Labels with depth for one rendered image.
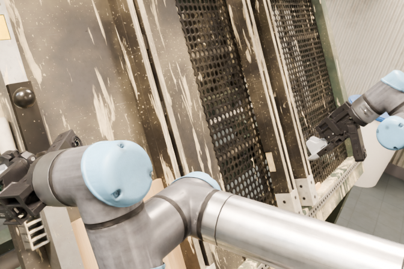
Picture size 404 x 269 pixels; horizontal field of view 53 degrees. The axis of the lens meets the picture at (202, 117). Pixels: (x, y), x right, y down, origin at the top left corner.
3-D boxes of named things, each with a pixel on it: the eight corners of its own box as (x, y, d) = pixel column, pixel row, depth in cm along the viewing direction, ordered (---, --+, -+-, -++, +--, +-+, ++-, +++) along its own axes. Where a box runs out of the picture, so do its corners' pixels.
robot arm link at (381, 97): (415, 92, 100) (392, 66, 103) (379, 119, 106) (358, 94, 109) (421, 90, 107) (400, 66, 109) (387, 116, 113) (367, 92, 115)
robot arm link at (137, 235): (196, 260, 54) (172, 184, 53) (142, 314, 45) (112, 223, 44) (153, 259, 59) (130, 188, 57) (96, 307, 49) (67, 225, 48)
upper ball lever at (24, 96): (18, 113, 82) (15, 110, 69) (12, 95, 82) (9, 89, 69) (38, 108, 83) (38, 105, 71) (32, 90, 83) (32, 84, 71)
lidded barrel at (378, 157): (385, 173, 427) (415, 110, 396) (379, 199, 376) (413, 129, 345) (329, 150, 448) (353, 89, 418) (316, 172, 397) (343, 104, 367)
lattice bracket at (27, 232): (24, 250, 82) (32, 250, 80) (15, 217, 81) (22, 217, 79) (42, 241, 85) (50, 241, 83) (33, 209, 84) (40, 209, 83)
